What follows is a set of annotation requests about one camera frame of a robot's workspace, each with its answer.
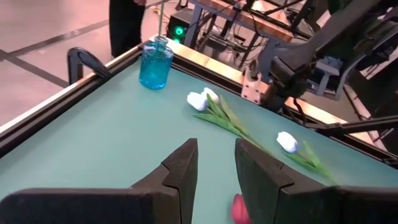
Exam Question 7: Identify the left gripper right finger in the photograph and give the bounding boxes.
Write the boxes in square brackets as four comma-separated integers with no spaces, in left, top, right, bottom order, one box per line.
[234,138,398,224]

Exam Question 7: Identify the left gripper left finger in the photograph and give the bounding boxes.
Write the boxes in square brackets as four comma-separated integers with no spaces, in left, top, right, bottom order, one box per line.
[0,138,199,224]

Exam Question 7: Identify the dark red artificial tulip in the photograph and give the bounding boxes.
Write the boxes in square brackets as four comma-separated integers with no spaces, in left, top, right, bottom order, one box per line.
[231,193,252,224]
[157,0,165,40]

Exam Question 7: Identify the white artificial tulip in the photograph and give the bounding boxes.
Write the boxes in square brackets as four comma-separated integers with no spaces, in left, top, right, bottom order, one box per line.
[186,91,271,155]
[276,131,340,187]
[201,86,249,138]

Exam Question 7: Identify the blue glass vase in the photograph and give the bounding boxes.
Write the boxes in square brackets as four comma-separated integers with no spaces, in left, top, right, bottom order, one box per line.
[139,34,174,90]

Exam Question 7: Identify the black table clamp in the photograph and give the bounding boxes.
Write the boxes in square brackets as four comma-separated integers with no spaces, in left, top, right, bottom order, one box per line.
[67,47,111,85]

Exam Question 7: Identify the black box green light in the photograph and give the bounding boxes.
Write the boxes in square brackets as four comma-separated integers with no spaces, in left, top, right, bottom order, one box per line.
[167,8,195,44]

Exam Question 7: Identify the person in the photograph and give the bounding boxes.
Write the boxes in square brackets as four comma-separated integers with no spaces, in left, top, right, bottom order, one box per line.
[108,0,146,58]

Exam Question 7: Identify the grey metal mount plate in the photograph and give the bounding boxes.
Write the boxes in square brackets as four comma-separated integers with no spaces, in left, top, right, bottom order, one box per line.
[241,70,270,105]

